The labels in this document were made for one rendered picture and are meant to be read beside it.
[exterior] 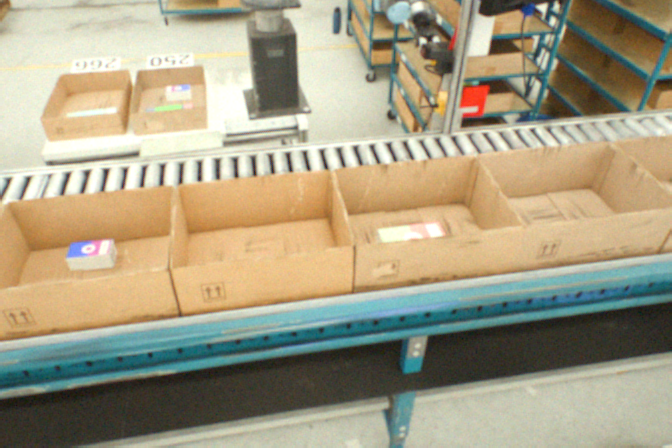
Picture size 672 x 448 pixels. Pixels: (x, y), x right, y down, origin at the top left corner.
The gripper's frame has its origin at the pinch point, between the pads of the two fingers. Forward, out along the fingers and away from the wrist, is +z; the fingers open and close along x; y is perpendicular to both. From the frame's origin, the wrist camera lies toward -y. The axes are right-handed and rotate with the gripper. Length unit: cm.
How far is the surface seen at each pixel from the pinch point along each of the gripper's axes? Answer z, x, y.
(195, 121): 14, 97, 11
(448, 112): 29.7, 2.4, -4.4
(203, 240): 78, 94, -37
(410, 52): -61, -26, 83
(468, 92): 23.2, -6.6, -6.5
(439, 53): 15.4, 7.9, -21.9
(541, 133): 40, -35, 1
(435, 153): 44.7, 10.4, -1.5
